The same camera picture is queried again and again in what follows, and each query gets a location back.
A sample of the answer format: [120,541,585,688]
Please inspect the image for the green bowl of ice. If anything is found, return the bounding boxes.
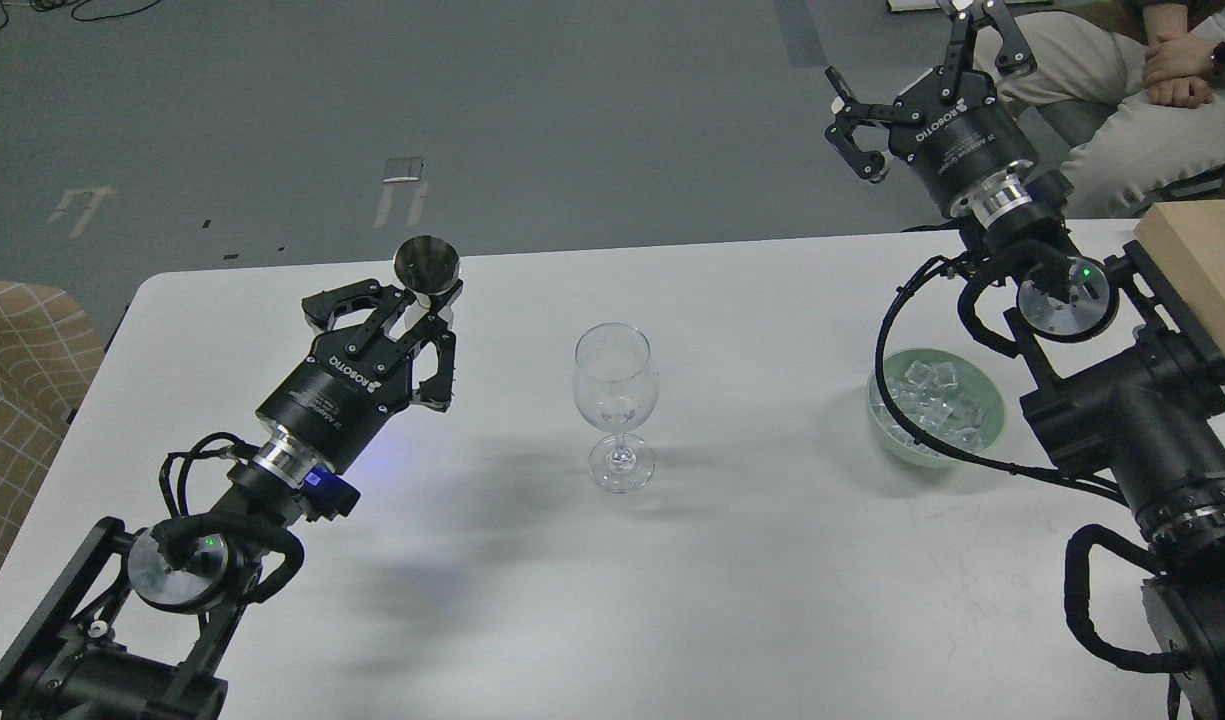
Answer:
[867,348,1006,469]

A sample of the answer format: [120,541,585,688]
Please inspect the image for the metal floor plate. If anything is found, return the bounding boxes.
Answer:
[382,156,425,184]

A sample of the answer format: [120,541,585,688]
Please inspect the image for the steel cocktail jigger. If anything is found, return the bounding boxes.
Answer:
[393,234,461,328]

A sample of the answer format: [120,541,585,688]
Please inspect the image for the person's clasped hands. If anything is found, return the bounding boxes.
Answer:
[1142,31,1219,109]

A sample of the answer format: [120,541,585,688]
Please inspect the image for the seated person in beige trousers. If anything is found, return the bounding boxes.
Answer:
[996,1,1225,219]

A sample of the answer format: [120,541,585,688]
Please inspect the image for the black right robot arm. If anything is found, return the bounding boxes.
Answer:
[824,1,1225,719]

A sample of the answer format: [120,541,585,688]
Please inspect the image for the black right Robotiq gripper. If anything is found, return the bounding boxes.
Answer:
[824,0,1041,219]

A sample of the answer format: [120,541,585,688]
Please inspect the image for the black cable on floor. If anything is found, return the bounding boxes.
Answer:
[0,0,163,43]

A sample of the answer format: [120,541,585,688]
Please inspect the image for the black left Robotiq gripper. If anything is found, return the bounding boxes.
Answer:
[256,280,464,475]

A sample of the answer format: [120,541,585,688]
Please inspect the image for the clear wine glass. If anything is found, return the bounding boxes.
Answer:
[572,322,659,495]

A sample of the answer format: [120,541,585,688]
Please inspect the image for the beige checkered cloth chair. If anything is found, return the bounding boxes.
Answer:
[0,280,104,571]

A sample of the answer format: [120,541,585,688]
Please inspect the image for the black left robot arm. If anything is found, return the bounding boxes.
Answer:
[0,280,464,719]

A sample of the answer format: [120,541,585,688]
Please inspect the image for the light wooden block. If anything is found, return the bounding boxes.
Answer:
[1136,200,1225,356]

